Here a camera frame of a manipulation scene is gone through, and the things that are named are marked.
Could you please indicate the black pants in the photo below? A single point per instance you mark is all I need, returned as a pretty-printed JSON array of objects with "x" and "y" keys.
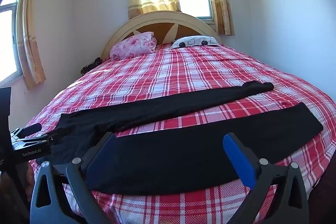
[{"x": 170, "y": 161}]

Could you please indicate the side window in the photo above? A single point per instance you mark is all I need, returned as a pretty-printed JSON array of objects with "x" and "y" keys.
[{"x": 8, "y": 43}]

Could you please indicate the white patterned pillow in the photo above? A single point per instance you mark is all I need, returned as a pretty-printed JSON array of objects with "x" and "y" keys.
[{"x": 194, "y": 42}]

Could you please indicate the cream wooden headboard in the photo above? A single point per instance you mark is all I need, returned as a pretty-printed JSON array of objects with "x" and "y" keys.
[{"x": 157, "y": 19}]

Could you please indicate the red plaid bedspread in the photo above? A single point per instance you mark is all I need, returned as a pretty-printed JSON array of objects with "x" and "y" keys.
[{"x": 157, "y": 77}]

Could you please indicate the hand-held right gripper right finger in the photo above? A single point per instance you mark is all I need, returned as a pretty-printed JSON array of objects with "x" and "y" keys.
[{"x": 239, "y": 158}]

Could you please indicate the dark cloth bundle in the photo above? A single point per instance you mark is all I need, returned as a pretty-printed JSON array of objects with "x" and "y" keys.
[{"x": 90, "y": 66}]

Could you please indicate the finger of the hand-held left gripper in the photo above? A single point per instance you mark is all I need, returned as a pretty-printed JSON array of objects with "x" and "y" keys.
[
  {"x": 30, "y": 129},
  {"x": 53, "y": 135}
]

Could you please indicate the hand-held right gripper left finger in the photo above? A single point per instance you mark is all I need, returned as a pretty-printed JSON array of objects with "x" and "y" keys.
[{"x": 102, "y": 153}]

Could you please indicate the pink floral pillow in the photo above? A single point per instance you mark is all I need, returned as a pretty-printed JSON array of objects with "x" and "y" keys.
[{"x": 132, "y": 45}]

